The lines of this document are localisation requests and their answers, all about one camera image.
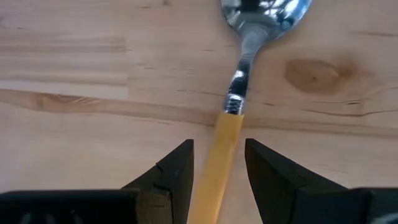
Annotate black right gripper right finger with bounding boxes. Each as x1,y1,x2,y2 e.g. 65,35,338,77
245,139,358,224

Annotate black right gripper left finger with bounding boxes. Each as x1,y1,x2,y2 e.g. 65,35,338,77
121,139,195,224

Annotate spoon with yellow handle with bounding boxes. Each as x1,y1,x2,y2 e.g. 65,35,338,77
188,0,313,224

